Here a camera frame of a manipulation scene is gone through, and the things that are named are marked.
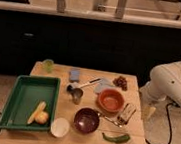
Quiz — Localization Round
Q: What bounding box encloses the brown grape bunch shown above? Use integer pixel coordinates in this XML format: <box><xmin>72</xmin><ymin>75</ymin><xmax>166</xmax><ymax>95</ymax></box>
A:
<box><xmin>113</xmin><ymin>76</ymin><xmax>128</xmax><ymax>90</ymax></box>

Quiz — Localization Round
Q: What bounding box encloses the metal measuring cup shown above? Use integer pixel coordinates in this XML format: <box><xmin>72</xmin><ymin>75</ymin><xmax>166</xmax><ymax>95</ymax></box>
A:
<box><xmin>66</xmin><ymin>85</ymin><xmax>83</xmax><ymax>105</ymax></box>

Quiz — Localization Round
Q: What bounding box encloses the orange bowl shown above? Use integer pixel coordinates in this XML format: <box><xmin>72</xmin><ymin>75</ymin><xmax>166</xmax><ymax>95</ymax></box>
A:
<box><xmin>97</xmin><ymin>89</ymin><xmax>124</xmax><ymax>113</ymax></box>

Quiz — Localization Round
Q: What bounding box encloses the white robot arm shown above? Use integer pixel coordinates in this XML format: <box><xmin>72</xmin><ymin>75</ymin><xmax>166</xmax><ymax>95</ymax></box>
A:
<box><xmin>139</xmin><ymin>61</ymin><xmax>181</xmax><ymax>121</ymax></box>

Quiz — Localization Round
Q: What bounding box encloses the silver knife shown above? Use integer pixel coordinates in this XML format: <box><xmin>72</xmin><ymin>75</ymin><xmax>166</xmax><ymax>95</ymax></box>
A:
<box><xmin>77</xmin><ymin>78</ymin><xmax>101</xmax><ymax>88</ymax></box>

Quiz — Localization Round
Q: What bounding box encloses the black cable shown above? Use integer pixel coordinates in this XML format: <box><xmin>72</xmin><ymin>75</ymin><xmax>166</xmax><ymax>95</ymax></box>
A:
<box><xmin>145</xmin><ymin>99</ymin><xmax>177</xmax><ymax>144</ymax></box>

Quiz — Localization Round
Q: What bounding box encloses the metal spoon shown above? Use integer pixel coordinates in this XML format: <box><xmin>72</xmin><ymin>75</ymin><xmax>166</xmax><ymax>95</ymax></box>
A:
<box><xmin>96</xmin><ymin>111</ymin><xmax>122</xmax><ymax>128</ymax></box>

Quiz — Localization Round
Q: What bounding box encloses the green plastic tray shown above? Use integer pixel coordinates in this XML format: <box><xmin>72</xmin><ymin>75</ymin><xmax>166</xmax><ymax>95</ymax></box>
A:
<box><xmin>0</xmin><ymin>75</ymin><xmax>60</xmax><ymax>131</ymax></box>

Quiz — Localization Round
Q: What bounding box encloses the dark purple bowl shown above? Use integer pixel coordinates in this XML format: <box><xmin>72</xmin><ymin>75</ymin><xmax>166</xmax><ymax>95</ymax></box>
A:
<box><xmin>73</xmin><ymin>107</ymin><xmax>99</xmax><ymax>134</ymax></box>

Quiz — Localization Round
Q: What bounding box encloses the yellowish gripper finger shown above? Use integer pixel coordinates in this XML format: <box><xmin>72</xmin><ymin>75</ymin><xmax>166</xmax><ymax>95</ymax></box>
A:
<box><xmin>142</xmin><ymin>106</ymin><xmax>156</xmax><ymax>121</ymax></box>

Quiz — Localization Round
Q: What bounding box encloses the grey blue cloth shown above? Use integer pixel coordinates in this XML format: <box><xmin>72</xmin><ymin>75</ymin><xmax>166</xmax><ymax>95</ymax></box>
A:
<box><xmin>93</xmin><ymin>78</ymin><xmax>115</xmax><ymax>94</ymax></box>

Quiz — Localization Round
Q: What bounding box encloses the green small cup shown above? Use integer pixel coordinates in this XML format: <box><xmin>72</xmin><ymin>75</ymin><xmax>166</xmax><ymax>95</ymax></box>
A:
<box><xmin>42</xmin><ymin>59</ymin><xmax>54</xmax><ymax>73</ymax></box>

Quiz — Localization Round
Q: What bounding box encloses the blue sponge block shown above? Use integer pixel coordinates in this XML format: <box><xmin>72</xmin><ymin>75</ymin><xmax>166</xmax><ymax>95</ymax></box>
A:
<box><xmin>69</xmin><ymin>68</ymin><xmax>80</xmax><ymax>82</ymax></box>

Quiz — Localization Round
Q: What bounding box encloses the white paper cup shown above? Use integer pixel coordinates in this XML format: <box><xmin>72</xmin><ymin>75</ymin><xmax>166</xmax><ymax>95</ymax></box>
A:
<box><xmin>50</xmin><ymin>118</ymin><xmax>70</xmax><ymax>138</ymax></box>

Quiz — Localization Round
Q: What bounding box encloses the green pepper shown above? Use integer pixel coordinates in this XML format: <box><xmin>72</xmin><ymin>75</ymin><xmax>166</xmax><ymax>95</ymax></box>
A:
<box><xmin>102</xmin><ymin>134</ymin><xmax>130</xmax><ymax>144</ymax></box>

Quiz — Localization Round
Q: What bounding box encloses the orange fruit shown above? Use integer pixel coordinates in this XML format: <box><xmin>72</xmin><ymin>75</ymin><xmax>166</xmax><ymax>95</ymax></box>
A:
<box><xmin>35</xmin><ymin>111</ymin><xmax>49</xmax><ymax>124</ymax></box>

